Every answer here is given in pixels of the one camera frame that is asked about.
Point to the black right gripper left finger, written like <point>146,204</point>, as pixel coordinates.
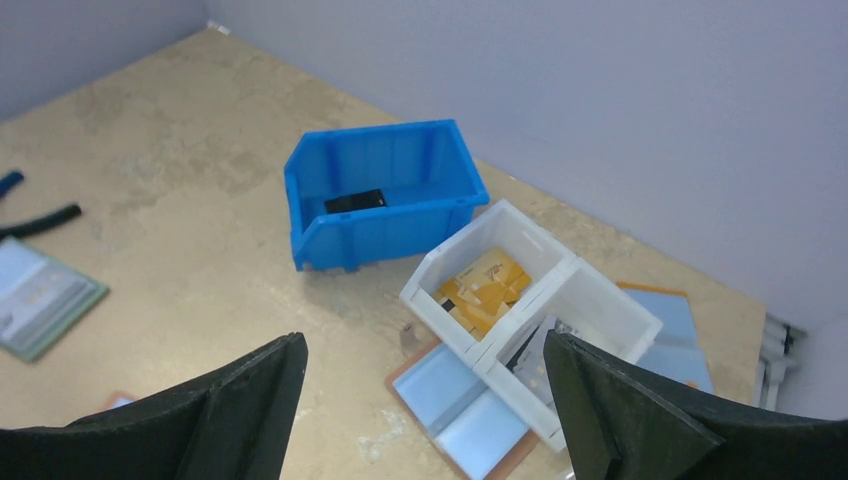
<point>234,422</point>

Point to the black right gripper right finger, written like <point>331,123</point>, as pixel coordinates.
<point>621,421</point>

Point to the card in white tray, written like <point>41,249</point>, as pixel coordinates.
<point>530,367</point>

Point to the orange card holder in tray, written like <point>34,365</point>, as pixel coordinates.
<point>481,294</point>

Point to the black card in blue bin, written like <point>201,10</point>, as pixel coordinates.
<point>364,200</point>

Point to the white divided plastic tray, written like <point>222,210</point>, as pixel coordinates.
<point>563,285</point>

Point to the blue plastic bin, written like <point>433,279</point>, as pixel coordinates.
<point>426,174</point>

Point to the aluminium frame rail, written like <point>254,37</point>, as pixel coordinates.
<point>776,357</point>

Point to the blue handled pliers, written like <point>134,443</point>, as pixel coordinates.
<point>38,225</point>

